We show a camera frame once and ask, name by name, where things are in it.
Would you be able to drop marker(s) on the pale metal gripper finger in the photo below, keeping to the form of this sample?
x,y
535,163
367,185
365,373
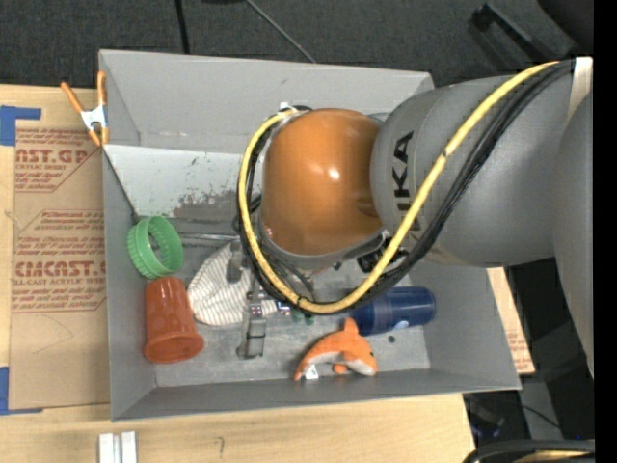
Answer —
x,y
253,335
234,261

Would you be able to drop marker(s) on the white striped cloth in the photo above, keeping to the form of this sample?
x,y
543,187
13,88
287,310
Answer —
x,y
214,297

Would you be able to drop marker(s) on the orange plastic cup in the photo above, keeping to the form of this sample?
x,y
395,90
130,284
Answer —
x,y
171,321

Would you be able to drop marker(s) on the orange toy dolphin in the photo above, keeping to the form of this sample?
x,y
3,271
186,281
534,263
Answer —
x,y
344,347

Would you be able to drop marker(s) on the dark blue bottle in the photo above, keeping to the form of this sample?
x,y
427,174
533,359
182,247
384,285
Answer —
x,y
400,309

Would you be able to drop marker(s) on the grey metal bin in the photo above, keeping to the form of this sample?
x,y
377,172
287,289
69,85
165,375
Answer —
x,y
193,94

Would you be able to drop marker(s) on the brown cardboard board red print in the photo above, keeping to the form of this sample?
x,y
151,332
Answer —
x,y
58,345

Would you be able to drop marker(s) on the black cylinder on white bracket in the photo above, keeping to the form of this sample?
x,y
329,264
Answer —
x,y
371,260

